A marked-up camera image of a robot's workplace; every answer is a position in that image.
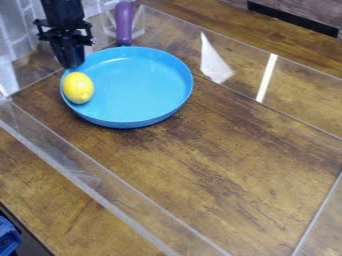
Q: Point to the dark baseboard strip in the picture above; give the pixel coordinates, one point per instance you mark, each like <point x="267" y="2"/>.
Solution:
<point x="292" y="19"/>

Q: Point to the purple eggplant toy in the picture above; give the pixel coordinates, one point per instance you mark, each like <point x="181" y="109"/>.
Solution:
<point x="123" y="20"/>

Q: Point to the clear acrylic enclosure wall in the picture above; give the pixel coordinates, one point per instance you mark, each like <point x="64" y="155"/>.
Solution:
<point x="235" y="178"/>

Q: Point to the blue plastic object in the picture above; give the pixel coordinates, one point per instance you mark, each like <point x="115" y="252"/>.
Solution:
<point x="9" y="237"/>

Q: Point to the yellow lemon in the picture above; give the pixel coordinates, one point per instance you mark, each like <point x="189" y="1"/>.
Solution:
<point x="77" y="88"/>

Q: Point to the blue round plastic plate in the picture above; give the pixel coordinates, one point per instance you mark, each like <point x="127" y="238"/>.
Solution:
<point x="141" y="83"/>

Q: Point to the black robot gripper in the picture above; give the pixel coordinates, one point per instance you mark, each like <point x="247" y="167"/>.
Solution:
<point x="64" y="18"/>

